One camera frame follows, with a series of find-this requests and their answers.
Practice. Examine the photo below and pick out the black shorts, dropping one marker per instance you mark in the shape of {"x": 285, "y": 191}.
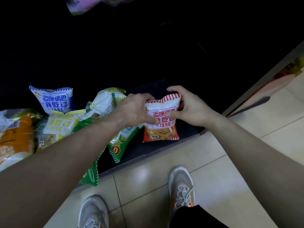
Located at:
{"x": 197, "y": 218}

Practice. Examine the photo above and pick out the person's left forearm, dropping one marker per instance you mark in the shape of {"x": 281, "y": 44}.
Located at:
{"x": 59, "y": 168}

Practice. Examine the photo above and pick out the person's right hand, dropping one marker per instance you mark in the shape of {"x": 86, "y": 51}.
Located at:
{"x": 194, "y": 109}

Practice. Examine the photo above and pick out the orange cardboard panel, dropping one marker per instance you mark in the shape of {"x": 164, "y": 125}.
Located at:
{"x": 268, "y": 89}

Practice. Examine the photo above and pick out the grey orange sneaker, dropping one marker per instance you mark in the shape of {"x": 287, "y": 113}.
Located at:
{"x": 180, "y": 185}
{"x": 93, "y": 211}

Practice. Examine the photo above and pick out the person's left hand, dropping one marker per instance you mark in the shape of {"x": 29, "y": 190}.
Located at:
{"x": 133, "y": 109}

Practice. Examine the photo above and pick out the red striped snack packet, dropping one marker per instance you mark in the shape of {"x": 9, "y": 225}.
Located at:
{"x": 161, "y": 132}

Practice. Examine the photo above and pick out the pile of striped snack packets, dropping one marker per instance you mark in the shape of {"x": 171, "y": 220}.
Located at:
{"x": 54, "y": 99}

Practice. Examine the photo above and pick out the person's right forearm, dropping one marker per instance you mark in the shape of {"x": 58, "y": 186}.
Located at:
{"x": 261, "y": 168}

